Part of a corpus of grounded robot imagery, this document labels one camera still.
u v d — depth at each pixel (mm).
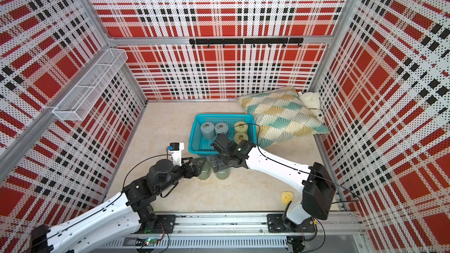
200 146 982
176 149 651
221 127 958
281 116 923
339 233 737
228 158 575
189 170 649
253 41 887
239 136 909
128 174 590
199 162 716
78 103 697
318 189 409
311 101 1106
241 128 958
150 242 691
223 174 813
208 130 958
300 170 439
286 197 798
